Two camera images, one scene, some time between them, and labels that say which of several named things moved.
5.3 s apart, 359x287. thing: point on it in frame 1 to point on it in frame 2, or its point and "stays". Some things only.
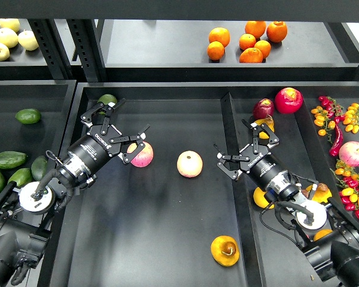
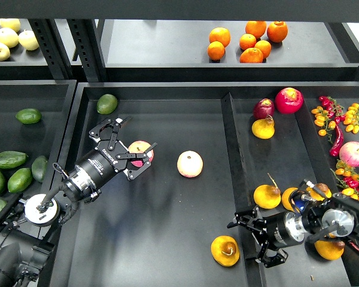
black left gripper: (91, 152) to (110, 156)
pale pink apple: (189, 164) stays
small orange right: (264, 46) stays
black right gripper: (265, 168) to (270, 230)
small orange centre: (247, 41) stays
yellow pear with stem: (225, 250) stays
